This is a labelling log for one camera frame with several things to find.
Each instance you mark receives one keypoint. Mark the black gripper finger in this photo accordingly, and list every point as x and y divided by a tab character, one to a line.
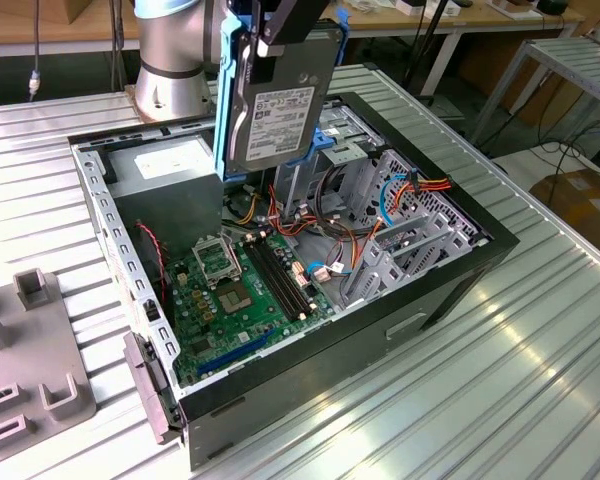
264	67

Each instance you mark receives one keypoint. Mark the hard disk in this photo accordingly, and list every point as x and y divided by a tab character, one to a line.
280	115

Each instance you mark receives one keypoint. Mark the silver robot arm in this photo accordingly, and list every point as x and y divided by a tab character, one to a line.
170	55

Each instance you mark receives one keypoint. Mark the silver metal disk bay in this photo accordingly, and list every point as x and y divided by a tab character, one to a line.
430	250
367	270

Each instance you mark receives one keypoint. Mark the silver optical drive cage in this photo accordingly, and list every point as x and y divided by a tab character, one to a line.
350	135

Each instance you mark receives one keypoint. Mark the grey power supply box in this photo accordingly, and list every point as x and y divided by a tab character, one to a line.
165	200

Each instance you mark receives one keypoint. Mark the plain cardboard box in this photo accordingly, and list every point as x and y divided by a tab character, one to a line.
95	10

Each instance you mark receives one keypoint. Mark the black RAM slot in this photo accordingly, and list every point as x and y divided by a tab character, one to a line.
271	281
283	277
277	279
289	275

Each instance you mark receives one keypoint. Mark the wooden desk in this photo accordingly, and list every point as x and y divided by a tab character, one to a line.
505	17

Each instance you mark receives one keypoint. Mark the black case fan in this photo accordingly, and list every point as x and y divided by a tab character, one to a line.
152	265

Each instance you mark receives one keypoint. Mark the CPU socket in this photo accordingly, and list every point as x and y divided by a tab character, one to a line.
236	300

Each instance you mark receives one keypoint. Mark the green motherboard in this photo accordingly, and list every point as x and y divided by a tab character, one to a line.
252	334

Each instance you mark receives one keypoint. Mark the blue expansion slot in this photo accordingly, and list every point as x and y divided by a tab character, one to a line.
235	352

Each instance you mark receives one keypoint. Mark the metal slat side table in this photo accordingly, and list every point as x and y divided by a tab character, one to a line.
580	60

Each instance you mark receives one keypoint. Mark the black open PC case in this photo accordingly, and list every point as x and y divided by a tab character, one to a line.
330	365

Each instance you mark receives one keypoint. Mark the cardboard box with white label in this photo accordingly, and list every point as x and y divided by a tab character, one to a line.
580	215

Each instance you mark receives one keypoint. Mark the grey parts rack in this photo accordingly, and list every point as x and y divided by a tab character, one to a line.
30	360

